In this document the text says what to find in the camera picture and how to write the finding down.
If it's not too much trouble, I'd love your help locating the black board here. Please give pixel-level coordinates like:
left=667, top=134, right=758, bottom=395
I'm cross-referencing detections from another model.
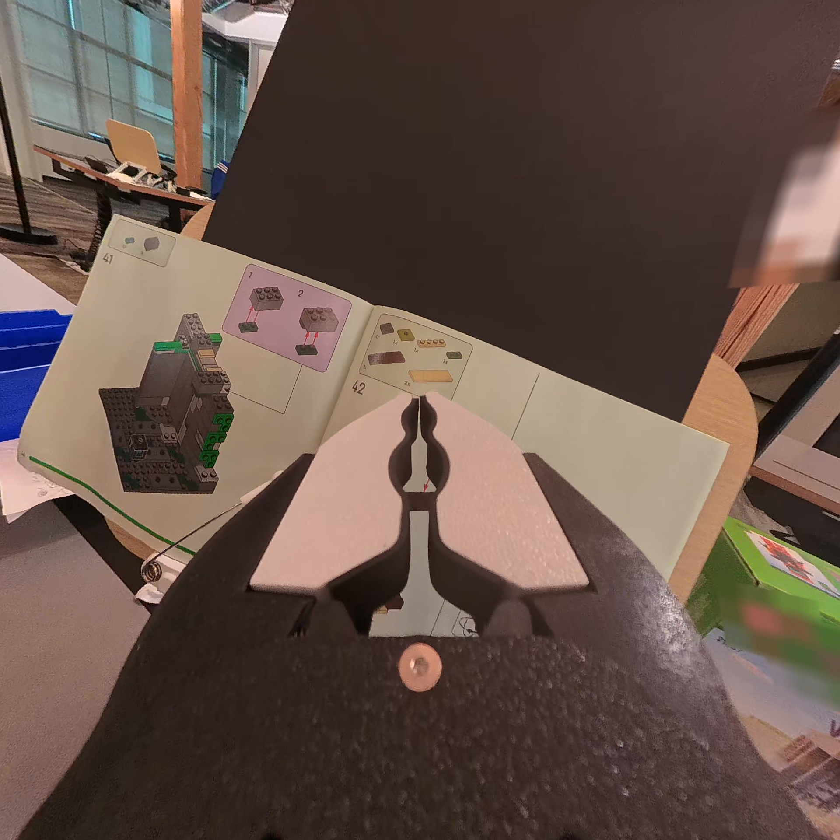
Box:
left=200, top=0, right=840, bottom=422

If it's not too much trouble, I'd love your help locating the white side table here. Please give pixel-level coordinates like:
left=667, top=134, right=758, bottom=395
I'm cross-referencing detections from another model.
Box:
left=0, top=252, right=78, bottom=316

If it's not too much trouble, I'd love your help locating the green toy set box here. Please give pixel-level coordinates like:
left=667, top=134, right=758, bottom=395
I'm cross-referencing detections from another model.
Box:
left=682, top=515, right=840, bottom=840

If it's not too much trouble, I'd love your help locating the black floor stand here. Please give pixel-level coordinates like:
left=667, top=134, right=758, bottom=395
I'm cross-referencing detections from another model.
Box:
left=0, top=85, right=60, bottom=244

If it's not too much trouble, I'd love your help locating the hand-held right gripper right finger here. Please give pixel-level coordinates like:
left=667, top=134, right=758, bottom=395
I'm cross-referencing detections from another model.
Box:
left=420, top=392, right=590, bottom=599

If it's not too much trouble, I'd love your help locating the wooden-edged office table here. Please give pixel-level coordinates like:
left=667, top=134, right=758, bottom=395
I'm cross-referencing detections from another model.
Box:
left=33, top=144, right=214, bottom=277

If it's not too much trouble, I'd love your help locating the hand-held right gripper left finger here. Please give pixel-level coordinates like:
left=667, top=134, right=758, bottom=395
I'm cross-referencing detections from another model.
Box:
left=249, top=392, right=421, bottom=595

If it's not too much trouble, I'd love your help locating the blue plastic storage bin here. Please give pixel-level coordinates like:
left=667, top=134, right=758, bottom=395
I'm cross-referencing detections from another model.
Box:
left=0, top=308, right=73, bottom=442

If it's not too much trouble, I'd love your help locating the wooden column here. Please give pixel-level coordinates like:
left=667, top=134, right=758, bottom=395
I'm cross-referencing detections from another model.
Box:
left=172, top=0, right=204, bottom=191

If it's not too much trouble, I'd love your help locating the building instruction booklet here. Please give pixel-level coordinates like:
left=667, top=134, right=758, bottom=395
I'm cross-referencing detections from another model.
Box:
left=18, top=213, right=731, bottom=641

